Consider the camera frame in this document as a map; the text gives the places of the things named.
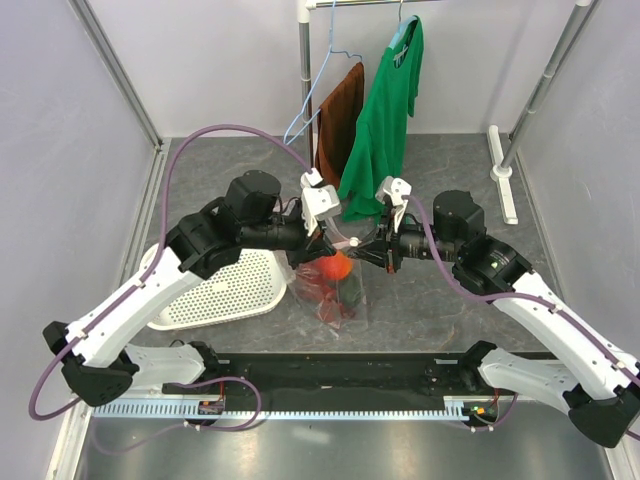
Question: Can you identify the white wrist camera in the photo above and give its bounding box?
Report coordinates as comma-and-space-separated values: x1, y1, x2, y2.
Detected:
375, 176, 412, 223
300, 168, 341, 237

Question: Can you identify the slotted cable duct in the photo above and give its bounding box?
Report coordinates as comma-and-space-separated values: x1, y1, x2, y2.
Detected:
93, 398, 472, 421

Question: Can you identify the green t-shirt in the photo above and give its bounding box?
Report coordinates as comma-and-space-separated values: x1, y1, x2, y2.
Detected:
338, 16, 424, 222

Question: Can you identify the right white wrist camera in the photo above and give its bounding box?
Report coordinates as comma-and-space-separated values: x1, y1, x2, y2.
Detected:
375, 176, 412, 223

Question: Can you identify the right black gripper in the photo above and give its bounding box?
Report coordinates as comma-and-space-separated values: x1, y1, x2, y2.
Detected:
349, 206, 461, 273

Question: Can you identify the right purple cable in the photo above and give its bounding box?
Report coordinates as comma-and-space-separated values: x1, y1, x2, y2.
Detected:
404, 194, 640, 443

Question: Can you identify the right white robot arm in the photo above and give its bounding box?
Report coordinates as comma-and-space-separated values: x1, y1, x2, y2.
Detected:
355, 187, 639, 448

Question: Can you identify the metal clothes rack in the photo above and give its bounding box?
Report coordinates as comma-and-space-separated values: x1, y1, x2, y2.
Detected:
295, 1, 598, 225

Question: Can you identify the light blue clothes hanger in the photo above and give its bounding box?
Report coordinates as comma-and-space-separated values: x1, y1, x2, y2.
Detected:
388, 0, 417, 48

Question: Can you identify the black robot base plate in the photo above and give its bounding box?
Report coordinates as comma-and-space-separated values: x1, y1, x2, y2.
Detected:
161, 351, 531, 414

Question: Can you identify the white perforated plastic basket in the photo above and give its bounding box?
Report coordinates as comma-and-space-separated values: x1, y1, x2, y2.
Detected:
148, 249, 287, 331

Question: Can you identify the brown hanging cloth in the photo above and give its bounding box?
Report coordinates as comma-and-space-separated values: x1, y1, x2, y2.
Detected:
314, 62, 365, 189

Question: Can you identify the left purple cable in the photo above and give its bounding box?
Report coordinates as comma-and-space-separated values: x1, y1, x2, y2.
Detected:
27, 123, 321, 420

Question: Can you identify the purple cable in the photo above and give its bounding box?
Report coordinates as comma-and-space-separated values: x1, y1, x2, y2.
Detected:
404, 194, 640, 443
27, 123, 321, 420

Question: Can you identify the green toy avocado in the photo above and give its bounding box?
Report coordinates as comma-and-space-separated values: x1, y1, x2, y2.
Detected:
337, 275, 363, 309

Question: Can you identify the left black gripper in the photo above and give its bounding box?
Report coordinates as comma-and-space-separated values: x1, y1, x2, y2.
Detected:
240, 203, 336, 270

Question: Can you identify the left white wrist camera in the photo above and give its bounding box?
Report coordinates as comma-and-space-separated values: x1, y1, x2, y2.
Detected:
300, 168, 341, 237

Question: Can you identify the red toy lobster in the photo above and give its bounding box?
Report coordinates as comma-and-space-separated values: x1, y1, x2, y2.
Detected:
293, 270, 357, 330

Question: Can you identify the red toy tomato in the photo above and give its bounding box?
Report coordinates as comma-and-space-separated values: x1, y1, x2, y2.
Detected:
317, 251, 353, 281

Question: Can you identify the clear zip top bag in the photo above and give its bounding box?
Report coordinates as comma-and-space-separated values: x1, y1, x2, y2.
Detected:
279, 220, 369, 335

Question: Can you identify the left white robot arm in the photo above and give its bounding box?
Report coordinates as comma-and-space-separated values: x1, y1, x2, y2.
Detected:
43, 170, 341, 407

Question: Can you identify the blue wire hanger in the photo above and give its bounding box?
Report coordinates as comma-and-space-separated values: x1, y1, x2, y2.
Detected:
283, 1, 364, 145

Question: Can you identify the aluminium frame post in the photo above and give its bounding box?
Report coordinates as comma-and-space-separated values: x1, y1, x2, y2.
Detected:
67, 0, 166, 151

